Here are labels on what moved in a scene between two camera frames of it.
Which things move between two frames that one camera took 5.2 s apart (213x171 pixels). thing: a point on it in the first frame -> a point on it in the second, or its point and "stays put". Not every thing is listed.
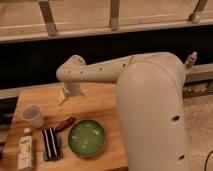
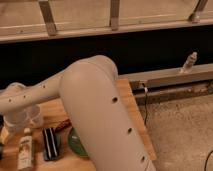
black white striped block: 52,144 stays put
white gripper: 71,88 -> 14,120
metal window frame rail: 37,20 stays put
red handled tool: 65,123 stays put
